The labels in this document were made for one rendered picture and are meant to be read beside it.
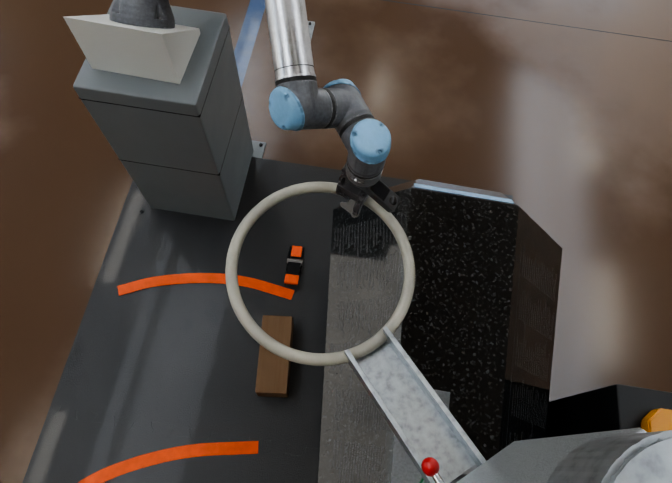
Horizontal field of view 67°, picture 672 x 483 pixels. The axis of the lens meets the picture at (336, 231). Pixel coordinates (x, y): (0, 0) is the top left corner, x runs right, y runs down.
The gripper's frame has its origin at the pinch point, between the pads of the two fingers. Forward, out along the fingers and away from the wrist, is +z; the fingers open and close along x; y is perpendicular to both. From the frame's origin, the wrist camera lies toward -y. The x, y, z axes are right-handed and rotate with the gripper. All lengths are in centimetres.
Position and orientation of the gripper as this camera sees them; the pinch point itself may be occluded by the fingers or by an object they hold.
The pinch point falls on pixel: (361, 208)
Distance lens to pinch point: 145.8
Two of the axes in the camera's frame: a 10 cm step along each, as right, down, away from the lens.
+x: -4.8, 8.0, -3.4
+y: -8.7, -4.7, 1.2
